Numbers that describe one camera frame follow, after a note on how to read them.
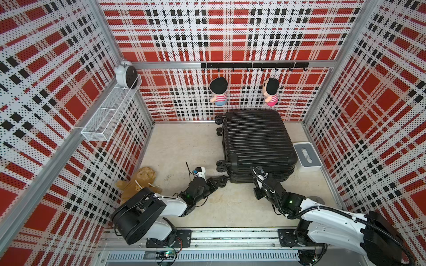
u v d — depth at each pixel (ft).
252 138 2.87
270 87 3.21
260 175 2.27
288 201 1.98
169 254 2.28
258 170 2.22
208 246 2.41
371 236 1.35
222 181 2.83
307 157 3.14
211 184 2.51
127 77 2.59
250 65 2.90
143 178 2.76
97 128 2.23
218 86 3.06
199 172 2.65
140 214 1.45
